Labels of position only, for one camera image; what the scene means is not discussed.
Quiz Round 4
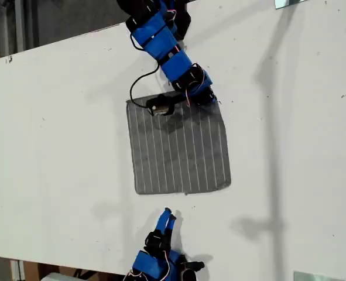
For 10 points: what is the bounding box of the grey white-striped square towel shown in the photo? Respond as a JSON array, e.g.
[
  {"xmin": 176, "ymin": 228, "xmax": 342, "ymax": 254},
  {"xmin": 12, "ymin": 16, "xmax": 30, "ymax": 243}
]
[{"xmin": 125, "ymin": 90, "xmax": 232, "ymax": 196}]

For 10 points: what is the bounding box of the red white servo wire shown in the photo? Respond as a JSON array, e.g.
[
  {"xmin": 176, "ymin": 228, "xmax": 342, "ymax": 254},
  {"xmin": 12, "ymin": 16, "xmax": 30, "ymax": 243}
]
[
  {"xmin": 127, "ymin": 251, "xmax": 174, "ymax": 277},
  {"xmin": 186, "ymin": 68, "xmax": 205, "ymax": 108}
]

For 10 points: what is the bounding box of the white plastic container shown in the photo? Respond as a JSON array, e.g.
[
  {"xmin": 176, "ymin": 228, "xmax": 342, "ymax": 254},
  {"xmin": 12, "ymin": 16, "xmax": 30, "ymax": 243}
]
[{"xmin": 39, "ymin": 272, "xmax": 76, "ymax": 281}]

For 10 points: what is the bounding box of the black camera cable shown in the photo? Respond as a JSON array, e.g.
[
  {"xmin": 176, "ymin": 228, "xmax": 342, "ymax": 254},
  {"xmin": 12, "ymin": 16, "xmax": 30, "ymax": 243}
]
[{"xmin": 129, "ymin": 64, "xmax": 162, "ymax": 108}]

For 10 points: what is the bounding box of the short black camera stalk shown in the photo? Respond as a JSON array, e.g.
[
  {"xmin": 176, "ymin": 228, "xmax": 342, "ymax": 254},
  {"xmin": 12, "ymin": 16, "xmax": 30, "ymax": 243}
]
[
  {"xmin": 180, "ymin": 254, "xmax": 205, "ymax": 270},
  {"xmin": 160, "ymin": 92, "xmax": 189, "ymax": 116}
]

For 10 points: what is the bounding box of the white table leg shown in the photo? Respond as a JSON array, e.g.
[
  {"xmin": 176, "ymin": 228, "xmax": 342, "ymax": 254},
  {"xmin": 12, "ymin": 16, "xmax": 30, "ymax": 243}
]
[{"xmin": 10, "ymin": 259, "xmax": 26, "ymax": 281}]

